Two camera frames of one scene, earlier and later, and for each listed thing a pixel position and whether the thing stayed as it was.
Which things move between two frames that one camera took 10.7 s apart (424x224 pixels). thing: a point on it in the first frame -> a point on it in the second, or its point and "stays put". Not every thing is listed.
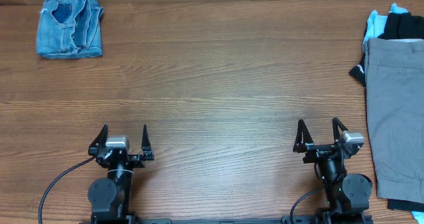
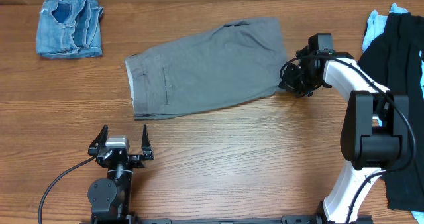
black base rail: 290,219 stays put
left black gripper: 139,161 stays put
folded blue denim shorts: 69,27 stays put
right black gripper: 320,148 -> 292,79
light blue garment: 373,28 stays put
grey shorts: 395,87 -> 238,61
